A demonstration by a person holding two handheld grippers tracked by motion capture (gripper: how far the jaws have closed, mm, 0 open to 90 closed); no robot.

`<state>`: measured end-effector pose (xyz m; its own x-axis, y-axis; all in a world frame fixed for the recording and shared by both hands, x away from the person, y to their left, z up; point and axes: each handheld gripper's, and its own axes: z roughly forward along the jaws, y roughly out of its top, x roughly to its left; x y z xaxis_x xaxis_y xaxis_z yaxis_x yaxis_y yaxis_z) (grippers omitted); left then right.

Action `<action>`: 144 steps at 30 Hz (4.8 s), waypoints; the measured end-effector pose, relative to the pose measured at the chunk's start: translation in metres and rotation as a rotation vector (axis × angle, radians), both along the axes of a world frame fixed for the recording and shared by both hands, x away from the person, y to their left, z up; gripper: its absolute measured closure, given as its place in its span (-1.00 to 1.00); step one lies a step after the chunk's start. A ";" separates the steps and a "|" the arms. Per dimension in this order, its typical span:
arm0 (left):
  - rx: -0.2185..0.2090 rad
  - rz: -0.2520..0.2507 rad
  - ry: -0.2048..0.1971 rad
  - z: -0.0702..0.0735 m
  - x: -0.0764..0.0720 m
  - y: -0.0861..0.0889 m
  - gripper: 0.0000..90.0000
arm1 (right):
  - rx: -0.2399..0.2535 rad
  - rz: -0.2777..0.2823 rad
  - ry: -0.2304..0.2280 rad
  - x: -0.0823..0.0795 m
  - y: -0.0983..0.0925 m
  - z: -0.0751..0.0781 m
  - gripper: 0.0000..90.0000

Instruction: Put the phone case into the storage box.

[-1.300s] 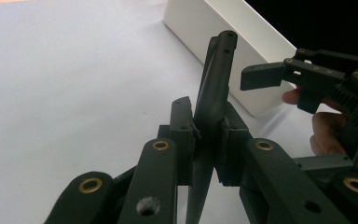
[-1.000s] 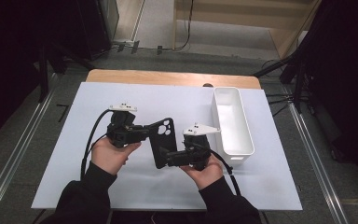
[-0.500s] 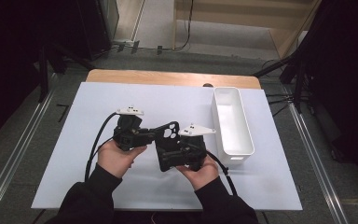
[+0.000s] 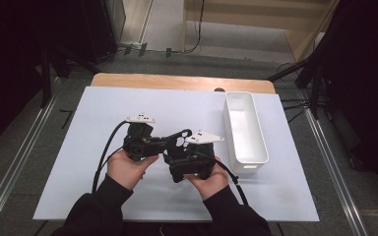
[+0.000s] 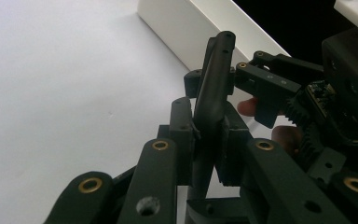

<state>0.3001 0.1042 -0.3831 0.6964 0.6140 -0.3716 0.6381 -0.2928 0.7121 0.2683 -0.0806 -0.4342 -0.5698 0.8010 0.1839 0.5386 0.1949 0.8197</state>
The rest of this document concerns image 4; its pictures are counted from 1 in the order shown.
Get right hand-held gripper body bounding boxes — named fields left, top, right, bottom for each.
left=168, top=129, right=225, bottom=181

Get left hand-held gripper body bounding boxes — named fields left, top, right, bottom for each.
left=122, top=113, right=165, bottom=162

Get person's right hand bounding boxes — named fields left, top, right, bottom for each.
left=183, top=156, right=231, bottom=202

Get person's left hand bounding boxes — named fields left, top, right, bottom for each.
left=105, top=149, right=160, bottom=192

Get white table cover board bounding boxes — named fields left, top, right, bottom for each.
left=32, top=86, right=321, bottom=223

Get white plastic bin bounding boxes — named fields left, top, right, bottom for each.
left=222, top=90, right=270, bottom=175

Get person's dark clothing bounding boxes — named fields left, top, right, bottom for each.
left=121, top=221, right=218, bottom=236

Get wooden table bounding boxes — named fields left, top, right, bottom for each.
left=91, top=72, right=277, bottom=95

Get black metal stand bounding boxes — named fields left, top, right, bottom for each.
left=266, top=54, right=330, bottom=121
left=38, top=44, right=101, bottom=110

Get black cabinet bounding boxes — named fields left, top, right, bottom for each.
left=80, top=0, right=127, bottom=64

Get dark curtain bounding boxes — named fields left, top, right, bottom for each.
left=318, top=0, right=378, bottom=200
left=0, top=0, right=50, bottom=156

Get light wooden shelf unit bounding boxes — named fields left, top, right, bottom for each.
left=181, top=0, right=341, bottom=63

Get left hand-held gripper cable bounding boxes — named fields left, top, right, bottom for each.
left=91, top=120, right=130, bottom=195

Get hand-held gripper cable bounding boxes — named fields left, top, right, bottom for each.
left=91, top=120, right=130, bottom=195
left=214, top=159, right=249, bottom=207

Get right hand-held gripper cable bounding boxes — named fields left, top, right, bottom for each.
left=214, top=159, right=249, bottom=207

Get black floor cables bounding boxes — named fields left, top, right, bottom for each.
left=279, top=97, right=312, bottom=124

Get hanging black cable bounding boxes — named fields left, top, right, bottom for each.
left=182, top=0, right=207, bottom=55

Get metal floor rail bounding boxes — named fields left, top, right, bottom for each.
left=0, top=77, right=63, bottom=236
left=302, top=106, right=371, bottom=236

